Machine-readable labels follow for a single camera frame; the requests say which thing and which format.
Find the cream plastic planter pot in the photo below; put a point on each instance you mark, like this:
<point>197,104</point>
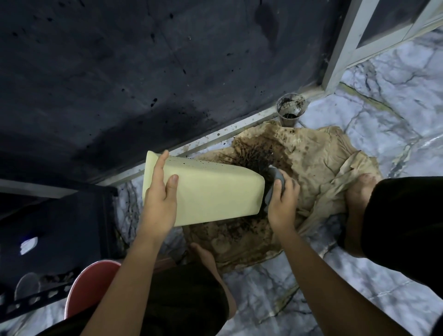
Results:
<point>211,194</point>

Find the person's right hand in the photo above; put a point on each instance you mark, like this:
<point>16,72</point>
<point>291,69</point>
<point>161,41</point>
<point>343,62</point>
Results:
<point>283,209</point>

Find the person's left forearm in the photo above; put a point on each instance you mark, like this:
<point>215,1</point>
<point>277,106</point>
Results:
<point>128,290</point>

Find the stained beige cloth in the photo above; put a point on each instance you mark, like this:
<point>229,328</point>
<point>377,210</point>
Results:
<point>322,162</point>

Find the person's left thumb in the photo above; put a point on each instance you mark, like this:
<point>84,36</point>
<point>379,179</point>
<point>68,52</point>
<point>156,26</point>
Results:
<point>172,188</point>

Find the red plastic stool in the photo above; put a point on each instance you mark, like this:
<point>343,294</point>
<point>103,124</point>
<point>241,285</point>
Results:
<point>88,287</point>

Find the black metal rack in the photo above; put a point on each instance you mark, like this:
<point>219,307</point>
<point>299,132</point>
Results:
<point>58,239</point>

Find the person's right forearm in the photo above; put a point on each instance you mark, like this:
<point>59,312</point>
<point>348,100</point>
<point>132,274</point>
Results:
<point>328,287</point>

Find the person's right fingers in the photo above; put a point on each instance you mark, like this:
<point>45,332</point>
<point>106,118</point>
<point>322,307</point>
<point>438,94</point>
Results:
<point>290,188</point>

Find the grey hand scoop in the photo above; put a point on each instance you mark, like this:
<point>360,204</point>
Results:
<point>277,183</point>

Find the black shorts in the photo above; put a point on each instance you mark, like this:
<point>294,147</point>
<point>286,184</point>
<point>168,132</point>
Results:
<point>405,225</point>

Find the white metal door frame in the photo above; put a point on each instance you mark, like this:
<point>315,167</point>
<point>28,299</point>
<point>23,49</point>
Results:
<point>349,41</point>

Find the white floor track rail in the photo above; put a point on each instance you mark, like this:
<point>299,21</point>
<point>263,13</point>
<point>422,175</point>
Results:
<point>214,133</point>

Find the clear plastic lid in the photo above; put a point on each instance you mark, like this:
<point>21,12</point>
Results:
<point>27,285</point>

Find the person's left hand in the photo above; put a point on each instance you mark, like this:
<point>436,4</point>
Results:
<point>157,211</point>

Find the pile of dark soil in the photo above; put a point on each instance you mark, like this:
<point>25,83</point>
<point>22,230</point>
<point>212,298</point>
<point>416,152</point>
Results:
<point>254,155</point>

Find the clear plastic cup with soil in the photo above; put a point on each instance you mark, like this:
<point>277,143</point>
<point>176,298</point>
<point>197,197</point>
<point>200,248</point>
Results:
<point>290,109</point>

